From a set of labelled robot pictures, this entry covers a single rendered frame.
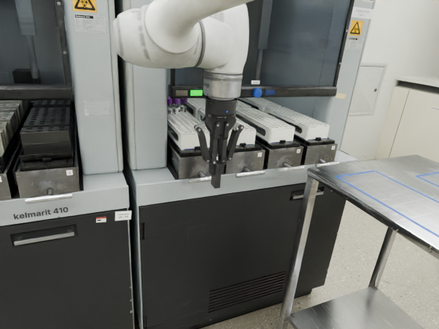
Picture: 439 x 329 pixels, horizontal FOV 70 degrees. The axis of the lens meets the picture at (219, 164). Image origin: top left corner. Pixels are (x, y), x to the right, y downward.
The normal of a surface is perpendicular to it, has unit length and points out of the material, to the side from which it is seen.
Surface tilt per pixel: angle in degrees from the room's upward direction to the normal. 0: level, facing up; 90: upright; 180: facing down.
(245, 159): 90
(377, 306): 0
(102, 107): 90
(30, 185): 90
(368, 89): 90
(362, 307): 0
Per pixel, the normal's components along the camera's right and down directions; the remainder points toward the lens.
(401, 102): -0.92, 0.10
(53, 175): 0.39, 0.38
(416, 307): 0.07, -0.92
